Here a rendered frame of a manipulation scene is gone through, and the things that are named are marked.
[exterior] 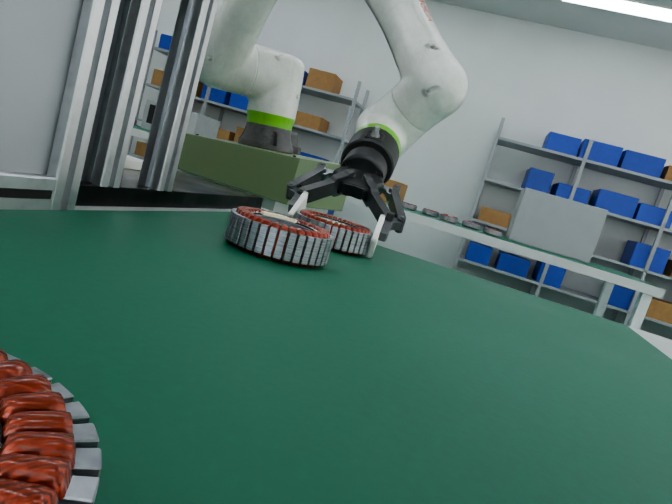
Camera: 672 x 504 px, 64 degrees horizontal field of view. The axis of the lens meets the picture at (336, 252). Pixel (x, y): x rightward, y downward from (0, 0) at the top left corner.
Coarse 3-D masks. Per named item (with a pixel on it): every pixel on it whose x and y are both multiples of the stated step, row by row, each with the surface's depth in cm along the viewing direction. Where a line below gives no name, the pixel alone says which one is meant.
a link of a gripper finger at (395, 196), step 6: (396, 186) 85; (396, 192) 83; (390, 198) 84; (396, 198) 82; (390, 204) 83; (396, 204) 81; (390, 210) 83; (396, 210) 79; (402, 210) 80; (396, 216) 80; (402, 216) 78; (402, 222) 78
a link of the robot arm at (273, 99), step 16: (272, 64) 133; (288, 64) 135; (256, 80) 132; (272, 80) 134; (288, 80) 136; (256, 96) 137; (272, 96) 136; (288, 96) 137; (256, 112) 138; (272, 112) 137; (288, 112) 139; (288, 128) 141
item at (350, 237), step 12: (300, 216) 72; (312, 216) 71; (324, 216) 78; (324, 228) 70; (336, 228) 69; (348, 228) 70; (360, 228) 72; (336, 240) 70; (348, 240) 70; (360, 240) 71; (348, 252) 71; (360, 252) 72
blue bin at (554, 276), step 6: (540, 264) 642; (534, 270) 669; (540, 270) 635; (552, 270) 632; (558, 270) 630; (564, 270) 629; (534, 276) 656; (540, 276) 635; (546, 276) 634; (552, 276) 632; (558, 276) 631; (546, 282) 634; (552, 282) 633; (558, 282) 631; (558, 288) 632
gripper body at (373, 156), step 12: (348, 156) 87; (360, 156) 86; (372, 156) 86; (336, 168) 86; (348, 168) 87; (360, 168) 87; (372, 168) 86; (384, 168) 87; (348, 180) 84; (360, 180) 84; (348, 192) 84; (360, 192) 83
